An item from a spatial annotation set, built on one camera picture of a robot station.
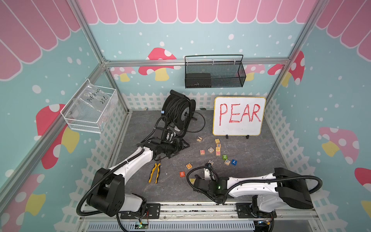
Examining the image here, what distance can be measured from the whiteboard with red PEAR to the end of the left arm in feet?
1.06

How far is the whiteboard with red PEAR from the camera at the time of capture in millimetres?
973

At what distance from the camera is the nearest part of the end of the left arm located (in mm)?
643
